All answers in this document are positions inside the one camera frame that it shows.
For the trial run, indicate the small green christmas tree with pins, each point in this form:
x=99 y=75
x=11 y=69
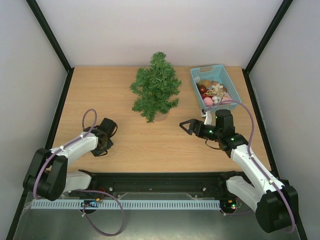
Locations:
x=157 y=88

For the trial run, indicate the light blue plastic basket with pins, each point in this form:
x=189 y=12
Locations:
x=220 y=80

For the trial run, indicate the light blue cable duct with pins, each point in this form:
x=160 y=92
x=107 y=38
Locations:
x=77 y=204

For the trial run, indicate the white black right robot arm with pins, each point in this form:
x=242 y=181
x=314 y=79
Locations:
x=275 y=204

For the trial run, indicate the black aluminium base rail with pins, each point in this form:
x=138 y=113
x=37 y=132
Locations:
x=201 y=184

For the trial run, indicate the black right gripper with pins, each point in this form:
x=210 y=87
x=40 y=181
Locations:
x=195 y=128

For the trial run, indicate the white pompom ornament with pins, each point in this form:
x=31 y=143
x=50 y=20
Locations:
x=216 y=99

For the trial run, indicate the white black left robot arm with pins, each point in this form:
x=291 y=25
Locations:
x=58 y=165

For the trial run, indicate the red bauble ornament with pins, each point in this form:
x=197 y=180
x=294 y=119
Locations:
x=202 y=89

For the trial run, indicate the pink pompom ornament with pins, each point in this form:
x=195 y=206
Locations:
x=208 y=101

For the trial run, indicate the pink heart ornament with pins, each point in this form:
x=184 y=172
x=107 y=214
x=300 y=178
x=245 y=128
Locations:
x=226 y=97

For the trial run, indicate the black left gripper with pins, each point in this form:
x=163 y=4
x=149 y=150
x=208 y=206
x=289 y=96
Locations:
x=97 y=152

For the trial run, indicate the gold glitter merry ornament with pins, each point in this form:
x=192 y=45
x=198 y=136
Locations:
x=214 y=93

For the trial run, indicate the wooden tree base disc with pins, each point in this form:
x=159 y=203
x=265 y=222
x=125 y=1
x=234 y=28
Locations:
x=159 y=117

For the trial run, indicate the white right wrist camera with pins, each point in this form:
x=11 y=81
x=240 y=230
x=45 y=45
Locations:
x=207 y=115

